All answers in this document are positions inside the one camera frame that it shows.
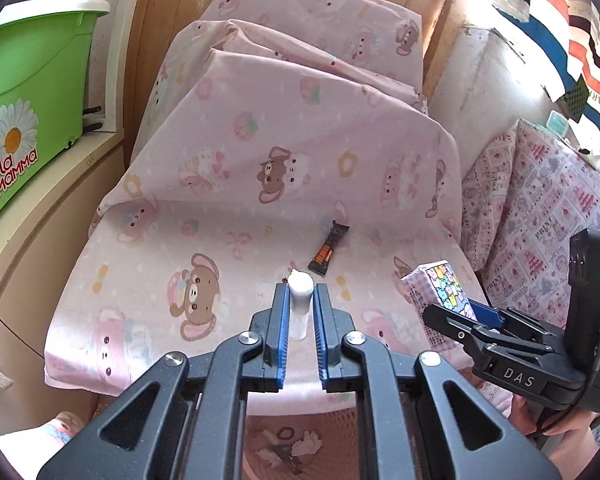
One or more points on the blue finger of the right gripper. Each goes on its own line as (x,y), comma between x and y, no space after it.
(448,330)
(486,315)

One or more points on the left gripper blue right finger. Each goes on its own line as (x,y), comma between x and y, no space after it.
(330,325)

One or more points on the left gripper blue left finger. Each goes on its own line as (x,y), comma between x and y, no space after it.
(276,338)

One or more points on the small white tube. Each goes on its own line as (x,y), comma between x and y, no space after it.
(301,287)

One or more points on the pastel tissue pack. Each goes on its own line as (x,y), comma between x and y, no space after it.
(436,283)

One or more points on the small white tissue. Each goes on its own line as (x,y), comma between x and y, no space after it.
(309,444)

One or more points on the black orange coffee sachet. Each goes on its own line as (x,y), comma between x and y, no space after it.
(292,463)

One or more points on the pink plastic waste basket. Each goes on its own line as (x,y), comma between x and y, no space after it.
(337,458)

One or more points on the patterned print quilt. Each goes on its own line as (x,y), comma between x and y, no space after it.
(526,194)

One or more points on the pink cartoon bed sheet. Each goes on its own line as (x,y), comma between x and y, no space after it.
(267,143)

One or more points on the green plastic storage box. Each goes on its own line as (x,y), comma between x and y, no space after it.
(44,49)

